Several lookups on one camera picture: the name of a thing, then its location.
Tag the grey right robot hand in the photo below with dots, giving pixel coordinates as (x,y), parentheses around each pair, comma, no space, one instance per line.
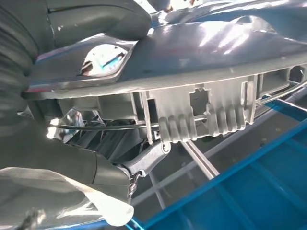
(60,177)

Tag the blue metal shelf rack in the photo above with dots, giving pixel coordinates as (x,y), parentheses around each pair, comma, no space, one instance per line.
(264,190)

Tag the grey ceiling rail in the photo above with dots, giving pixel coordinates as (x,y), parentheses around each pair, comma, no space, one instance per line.
(201,162)

